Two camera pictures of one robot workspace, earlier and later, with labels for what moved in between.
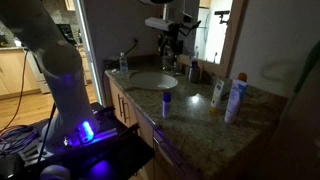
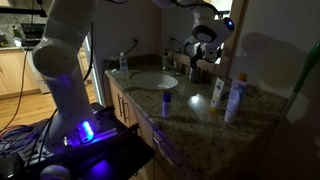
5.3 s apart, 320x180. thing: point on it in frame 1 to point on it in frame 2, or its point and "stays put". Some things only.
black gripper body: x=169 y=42 to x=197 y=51
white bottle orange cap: x=237 y=94 stays put
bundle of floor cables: x=13 y=137 stays put
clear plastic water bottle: x=123 y=64 stays put
